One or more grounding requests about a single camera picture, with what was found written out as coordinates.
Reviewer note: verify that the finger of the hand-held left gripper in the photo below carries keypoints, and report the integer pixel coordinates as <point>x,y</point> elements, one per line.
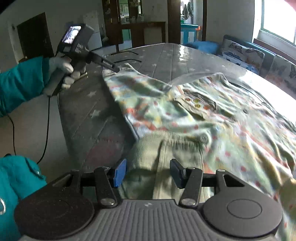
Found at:
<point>104,62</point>

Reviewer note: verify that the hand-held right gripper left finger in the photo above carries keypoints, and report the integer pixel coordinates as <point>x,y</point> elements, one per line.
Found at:
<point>120,172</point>

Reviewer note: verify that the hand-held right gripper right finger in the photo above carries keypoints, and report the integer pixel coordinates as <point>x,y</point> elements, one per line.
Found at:
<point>177,173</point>

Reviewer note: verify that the pale green baby pants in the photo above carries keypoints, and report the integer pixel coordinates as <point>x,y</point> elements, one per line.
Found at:
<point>150,157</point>

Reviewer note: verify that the green floral baby shirt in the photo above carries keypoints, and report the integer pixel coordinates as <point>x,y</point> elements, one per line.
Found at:
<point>208,111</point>

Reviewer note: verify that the person's left forearm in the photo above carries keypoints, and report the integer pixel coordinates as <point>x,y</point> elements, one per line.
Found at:
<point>20,81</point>

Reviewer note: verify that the person's left hand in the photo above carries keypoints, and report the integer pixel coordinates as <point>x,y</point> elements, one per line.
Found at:
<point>60,63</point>

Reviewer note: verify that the white appliance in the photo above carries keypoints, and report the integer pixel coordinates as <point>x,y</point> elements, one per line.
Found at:
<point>97,22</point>

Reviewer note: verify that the dark wooden cabinet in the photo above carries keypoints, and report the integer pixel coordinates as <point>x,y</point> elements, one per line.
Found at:
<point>136,34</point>

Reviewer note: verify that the dark door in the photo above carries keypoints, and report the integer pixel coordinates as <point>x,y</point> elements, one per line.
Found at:
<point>34,39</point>

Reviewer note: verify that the teal cabinet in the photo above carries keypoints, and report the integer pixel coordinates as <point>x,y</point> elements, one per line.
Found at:
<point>189,34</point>

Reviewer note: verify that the hanging grey cloth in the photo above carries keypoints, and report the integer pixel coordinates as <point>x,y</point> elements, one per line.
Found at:
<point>185,12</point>
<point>190,9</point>

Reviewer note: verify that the blue sofa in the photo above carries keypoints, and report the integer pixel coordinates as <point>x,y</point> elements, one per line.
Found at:
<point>203,46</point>

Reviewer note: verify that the person's teal jacket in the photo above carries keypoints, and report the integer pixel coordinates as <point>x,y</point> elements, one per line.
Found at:
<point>16,185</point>

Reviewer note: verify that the small butterfly print cushion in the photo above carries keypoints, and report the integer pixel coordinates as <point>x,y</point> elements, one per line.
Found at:
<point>251,49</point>
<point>232,59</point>

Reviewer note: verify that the large butterfly print cushion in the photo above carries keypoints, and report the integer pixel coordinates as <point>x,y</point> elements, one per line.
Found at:
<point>282,71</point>

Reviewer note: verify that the window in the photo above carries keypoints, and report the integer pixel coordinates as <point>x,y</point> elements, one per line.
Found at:
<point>282,20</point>

